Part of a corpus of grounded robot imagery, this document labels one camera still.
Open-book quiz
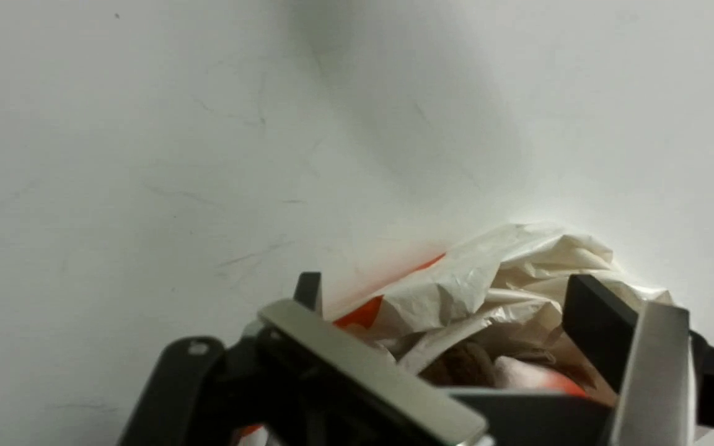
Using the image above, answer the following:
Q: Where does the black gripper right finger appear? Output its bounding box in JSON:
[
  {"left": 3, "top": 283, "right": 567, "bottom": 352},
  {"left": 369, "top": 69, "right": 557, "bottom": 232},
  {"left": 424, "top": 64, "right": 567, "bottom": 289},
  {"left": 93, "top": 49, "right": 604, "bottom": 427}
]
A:
[{"left": 559, "top": 273, "right": 714, "bottom": 446}]

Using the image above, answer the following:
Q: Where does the white plastic bag orange print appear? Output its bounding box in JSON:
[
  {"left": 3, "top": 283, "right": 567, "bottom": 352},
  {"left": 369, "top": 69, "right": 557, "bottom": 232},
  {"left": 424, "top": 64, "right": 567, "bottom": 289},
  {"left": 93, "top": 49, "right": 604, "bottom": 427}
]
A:
[{"left": 235, "top": 219, "right": 677, "bottom": 446}]

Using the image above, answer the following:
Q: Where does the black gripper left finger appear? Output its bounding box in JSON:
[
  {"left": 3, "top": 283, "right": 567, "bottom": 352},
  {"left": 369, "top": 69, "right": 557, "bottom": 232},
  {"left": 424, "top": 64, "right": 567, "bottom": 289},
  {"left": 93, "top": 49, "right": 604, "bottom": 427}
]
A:
[{"left": 114, "top": 271, "right": 491, "bottom": 446}]

